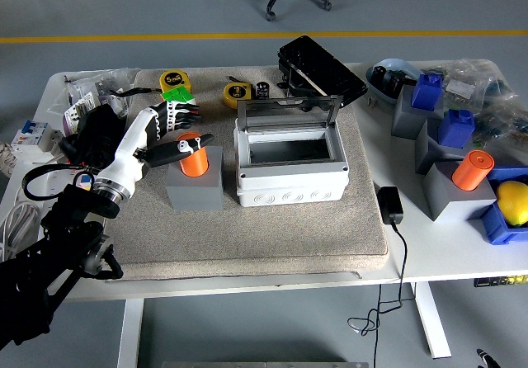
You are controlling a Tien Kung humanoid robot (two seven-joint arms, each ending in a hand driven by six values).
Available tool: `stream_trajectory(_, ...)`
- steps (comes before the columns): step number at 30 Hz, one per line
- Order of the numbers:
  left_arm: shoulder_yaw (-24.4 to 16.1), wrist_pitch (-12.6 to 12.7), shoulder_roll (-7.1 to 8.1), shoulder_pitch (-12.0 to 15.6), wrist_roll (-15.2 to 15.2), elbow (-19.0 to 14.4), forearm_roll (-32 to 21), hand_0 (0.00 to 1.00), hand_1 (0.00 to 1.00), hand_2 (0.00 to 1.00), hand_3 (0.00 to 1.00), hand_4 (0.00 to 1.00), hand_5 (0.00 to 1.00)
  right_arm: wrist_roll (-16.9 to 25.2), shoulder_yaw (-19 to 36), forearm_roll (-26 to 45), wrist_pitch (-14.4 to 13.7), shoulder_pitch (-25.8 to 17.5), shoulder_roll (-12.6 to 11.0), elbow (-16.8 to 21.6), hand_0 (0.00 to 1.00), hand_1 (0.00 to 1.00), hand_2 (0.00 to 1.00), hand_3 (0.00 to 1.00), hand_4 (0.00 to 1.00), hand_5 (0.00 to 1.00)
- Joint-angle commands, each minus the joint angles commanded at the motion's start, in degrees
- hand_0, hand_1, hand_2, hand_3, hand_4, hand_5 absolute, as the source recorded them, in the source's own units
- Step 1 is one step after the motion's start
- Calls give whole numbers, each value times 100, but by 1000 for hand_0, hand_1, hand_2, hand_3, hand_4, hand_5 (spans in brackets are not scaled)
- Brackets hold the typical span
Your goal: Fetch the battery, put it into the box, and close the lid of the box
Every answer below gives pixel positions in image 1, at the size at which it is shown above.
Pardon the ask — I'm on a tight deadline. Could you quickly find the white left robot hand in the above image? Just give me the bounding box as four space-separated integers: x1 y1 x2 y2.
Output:
95 100 215 191

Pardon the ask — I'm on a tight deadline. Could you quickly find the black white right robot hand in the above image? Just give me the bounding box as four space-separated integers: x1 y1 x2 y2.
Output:
476 347 502 368

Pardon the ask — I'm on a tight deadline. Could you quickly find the orange cylinder battery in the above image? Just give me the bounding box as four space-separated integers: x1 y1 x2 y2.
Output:
176 131 210 177
451 149 496 191

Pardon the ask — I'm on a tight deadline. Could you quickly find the white junction box with lid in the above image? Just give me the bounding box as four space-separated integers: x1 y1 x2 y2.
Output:
233 94 351 208

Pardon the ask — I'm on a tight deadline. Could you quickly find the white purple breaker module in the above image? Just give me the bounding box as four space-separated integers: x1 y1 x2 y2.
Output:
61 91 100 138

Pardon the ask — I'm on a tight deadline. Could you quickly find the white table leg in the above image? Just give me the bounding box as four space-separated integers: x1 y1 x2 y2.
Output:
117 300 145 368
410 281 451 360

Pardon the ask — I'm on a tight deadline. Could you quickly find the clear bag of parts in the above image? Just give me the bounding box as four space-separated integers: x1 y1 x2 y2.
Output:
474 91 528 167
420 58 516 105
47 67 141 117

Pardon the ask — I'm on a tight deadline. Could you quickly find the table control panel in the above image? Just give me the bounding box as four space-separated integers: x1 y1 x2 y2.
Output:
473 275 528 289

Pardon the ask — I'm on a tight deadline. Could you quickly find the grey block with round hole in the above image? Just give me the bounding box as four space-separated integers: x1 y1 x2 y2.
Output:
164 144 224 211

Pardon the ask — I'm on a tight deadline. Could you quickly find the yellow tape measure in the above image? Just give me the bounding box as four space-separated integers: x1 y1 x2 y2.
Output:
159 69 193 96
223 81 253 110

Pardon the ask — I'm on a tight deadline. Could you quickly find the white blue circuit breaker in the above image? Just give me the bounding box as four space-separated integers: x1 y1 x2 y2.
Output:
10 120 63 154

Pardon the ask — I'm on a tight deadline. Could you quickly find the blue plastic bin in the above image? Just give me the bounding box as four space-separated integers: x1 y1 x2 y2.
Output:
479 165 528 246

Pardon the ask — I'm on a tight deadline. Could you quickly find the grey-brown mat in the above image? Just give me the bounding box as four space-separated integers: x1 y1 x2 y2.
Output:
105 66 391 281

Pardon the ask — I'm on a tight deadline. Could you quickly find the yellow lemon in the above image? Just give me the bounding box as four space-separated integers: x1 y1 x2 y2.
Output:
494 180 528 227

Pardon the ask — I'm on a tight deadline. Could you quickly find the grey holder block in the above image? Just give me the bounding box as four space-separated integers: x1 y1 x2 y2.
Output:
390 85 446 140
414 116 475 175
421 159 498 223

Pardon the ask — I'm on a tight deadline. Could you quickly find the black power adapter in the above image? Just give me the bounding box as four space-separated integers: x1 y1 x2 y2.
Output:
377 186 406 225

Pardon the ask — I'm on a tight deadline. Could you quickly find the black tool case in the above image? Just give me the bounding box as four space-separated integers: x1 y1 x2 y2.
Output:
276 35 369 110

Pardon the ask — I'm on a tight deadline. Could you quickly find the blue bottle-shaped block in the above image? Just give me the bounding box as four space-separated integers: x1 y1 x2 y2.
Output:
436 108 476 149
410 73 445 111

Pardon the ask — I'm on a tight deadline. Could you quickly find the black relay block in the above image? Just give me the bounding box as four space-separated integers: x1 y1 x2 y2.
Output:
370 65 391 87
386 73 406 97

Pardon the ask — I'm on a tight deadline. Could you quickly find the light blue bowl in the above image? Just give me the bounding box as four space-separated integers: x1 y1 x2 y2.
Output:
365 57 424 105

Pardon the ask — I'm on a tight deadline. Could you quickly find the black strap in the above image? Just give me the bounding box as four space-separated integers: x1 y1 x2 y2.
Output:
109 87 163 98

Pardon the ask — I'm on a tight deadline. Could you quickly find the white cable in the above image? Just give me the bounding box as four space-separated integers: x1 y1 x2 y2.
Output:
0 202 42 262

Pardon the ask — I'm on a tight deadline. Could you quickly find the black adapter cord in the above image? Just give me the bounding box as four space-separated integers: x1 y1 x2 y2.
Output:
347 221 417 368

